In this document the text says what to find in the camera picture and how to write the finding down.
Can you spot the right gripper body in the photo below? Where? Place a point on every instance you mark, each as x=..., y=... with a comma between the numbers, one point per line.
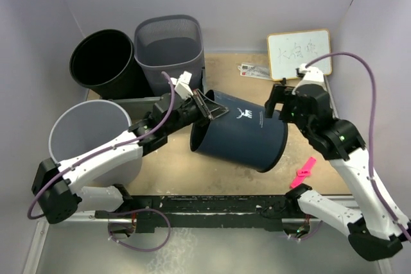
x=288, y=113

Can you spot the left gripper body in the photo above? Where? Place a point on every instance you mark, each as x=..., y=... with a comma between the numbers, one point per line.
x=193, y=110

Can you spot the dark blue round bin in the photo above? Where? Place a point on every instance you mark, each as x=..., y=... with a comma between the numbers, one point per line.
x=243, y=136

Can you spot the grey mesh square bin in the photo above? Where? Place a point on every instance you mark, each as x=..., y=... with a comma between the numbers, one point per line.
x=172, y=44

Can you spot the black ribbed round bin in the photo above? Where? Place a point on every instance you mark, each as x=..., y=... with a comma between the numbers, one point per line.
x=104, y=62

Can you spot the light grey round bin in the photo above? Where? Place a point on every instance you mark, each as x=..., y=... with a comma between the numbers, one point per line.
x=86, y=126

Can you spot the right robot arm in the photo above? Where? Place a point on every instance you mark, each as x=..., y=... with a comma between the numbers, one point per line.
x=377, y=229

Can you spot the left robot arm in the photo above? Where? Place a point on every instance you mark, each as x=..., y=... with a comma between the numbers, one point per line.
x=62, y=188

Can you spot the white plastic ruler pack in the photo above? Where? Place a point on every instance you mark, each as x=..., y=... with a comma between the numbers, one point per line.
x=254, y=71

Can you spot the grey plastic tray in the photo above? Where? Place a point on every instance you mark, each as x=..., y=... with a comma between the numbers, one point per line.
x=137, y=108

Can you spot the pink plastic clip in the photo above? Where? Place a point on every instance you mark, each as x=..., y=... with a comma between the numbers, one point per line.
x=303, y=172

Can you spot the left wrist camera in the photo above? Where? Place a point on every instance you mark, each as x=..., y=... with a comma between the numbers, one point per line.
x=181, y=85

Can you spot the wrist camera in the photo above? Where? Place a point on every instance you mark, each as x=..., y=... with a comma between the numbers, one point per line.
x=181, y=85
x=310, y=76

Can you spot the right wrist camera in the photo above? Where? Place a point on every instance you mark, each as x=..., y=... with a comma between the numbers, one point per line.
x=310, y=76

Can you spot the small whiteboard yellow frame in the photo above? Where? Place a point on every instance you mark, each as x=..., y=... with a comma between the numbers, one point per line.
x=287, y=51

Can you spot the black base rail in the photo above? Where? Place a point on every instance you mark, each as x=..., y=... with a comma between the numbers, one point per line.
x=267, y=212

